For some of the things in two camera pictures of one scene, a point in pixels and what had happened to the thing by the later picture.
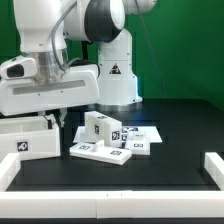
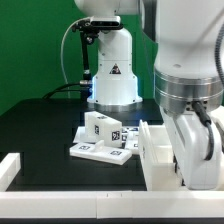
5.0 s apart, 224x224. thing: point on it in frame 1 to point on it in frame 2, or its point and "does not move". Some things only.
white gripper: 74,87 to 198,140
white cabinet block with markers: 98,127 does not move
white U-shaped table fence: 118,204 does not move
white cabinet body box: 31,137 to 157,158
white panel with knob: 98,151 does not move
